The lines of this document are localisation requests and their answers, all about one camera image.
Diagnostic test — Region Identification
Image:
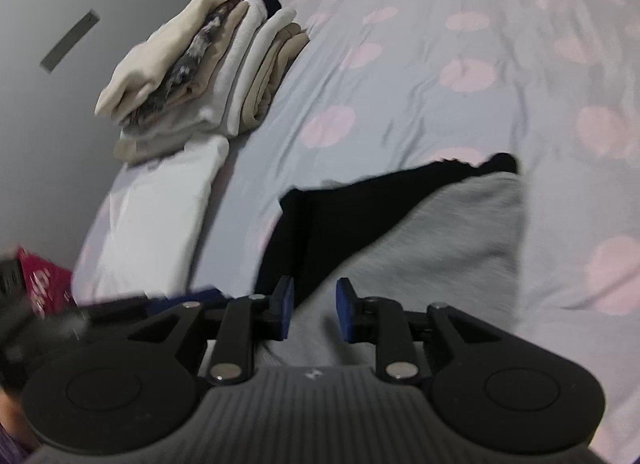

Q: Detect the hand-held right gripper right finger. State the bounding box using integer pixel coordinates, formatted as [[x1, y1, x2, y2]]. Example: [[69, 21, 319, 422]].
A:
[[334, 277, 506, 386]]

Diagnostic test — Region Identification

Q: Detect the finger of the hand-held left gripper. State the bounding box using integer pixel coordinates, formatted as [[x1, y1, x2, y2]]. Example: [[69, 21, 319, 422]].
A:
[[75, 287, 223, 328]]

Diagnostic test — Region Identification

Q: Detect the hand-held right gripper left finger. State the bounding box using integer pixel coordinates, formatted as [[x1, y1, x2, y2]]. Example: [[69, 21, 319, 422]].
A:
[[125, 274, 296, 386]]

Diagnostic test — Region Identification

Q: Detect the black and grey shirt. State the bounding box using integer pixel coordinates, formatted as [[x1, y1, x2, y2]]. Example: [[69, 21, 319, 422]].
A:
[[254, 153, 526, 380]]

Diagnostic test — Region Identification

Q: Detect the stack of folded clothes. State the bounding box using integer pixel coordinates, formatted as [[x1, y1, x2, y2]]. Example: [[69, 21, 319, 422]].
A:
[[95, 0, 311, 163]]

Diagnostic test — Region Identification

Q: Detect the pink box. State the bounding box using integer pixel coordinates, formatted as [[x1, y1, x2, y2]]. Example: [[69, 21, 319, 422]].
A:
[[15, 245, 75, 320]]

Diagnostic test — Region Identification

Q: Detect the white folded shirt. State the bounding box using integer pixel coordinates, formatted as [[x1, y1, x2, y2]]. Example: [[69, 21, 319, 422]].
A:
[[75, 137, 231, 302]]

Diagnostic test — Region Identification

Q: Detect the person's purple clothing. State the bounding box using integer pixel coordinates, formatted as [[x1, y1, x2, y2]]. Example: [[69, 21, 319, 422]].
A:
[[0, 431, 33, 464]]

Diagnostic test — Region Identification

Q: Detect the bed with polka-dot sheet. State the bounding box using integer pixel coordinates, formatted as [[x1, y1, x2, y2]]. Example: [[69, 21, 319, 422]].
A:
[[70, 0, 640, 464]]

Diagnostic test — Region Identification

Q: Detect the dark wall plate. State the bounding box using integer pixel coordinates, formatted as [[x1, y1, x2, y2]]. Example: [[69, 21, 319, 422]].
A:
[[40, 9, 101, 75]]

